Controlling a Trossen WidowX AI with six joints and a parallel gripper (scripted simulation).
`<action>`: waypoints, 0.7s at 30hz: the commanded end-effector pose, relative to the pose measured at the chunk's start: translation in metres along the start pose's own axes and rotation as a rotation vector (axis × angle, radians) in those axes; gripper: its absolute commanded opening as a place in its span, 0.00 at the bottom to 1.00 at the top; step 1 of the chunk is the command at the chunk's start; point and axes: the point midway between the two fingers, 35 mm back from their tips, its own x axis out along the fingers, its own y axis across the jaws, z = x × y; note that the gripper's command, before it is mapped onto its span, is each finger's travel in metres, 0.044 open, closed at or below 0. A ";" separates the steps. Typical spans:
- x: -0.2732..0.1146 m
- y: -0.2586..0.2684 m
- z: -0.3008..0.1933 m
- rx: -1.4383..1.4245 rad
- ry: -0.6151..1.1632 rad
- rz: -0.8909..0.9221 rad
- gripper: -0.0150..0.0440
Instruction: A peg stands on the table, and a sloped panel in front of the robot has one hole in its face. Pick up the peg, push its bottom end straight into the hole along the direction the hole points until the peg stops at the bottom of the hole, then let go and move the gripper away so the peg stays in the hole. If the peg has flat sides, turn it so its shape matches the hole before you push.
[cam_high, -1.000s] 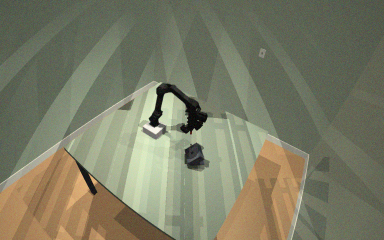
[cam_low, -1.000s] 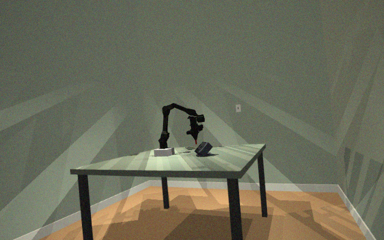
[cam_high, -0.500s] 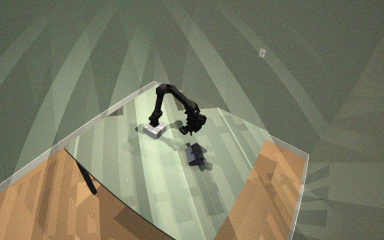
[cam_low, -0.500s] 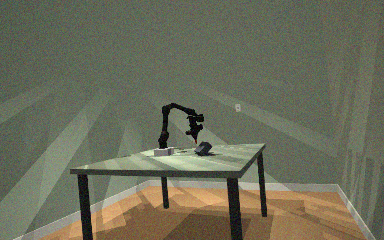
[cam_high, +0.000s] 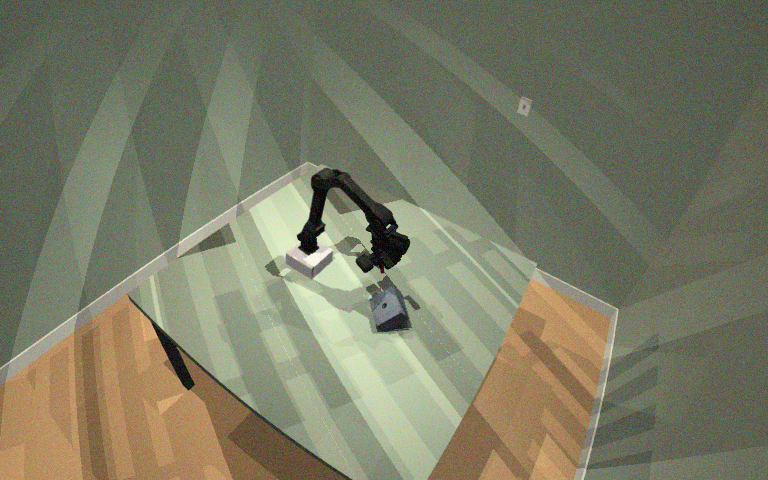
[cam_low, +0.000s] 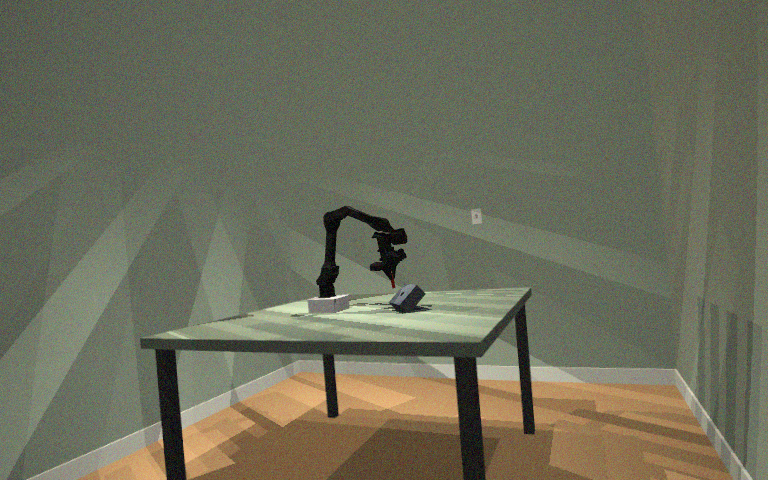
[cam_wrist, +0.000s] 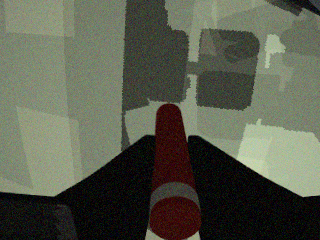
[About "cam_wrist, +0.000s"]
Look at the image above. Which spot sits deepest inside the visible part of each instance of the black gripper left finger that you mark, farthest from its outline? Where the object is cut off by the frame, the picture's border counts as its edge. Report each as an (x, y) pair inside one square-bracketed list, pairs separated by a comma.
[(111, 204)]

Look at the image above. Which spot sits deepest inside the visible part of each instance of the dark red peg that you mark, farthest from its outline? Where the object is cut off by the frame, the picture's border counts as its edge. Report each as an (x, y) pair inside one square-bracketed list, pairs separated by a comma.
[(174, 212)]

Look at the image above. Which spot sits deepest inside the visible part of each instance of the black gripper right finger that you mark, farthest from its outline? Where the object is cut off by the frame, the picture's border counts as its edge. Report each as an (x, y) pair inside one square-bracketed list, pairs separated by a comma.
[(239, 204)]

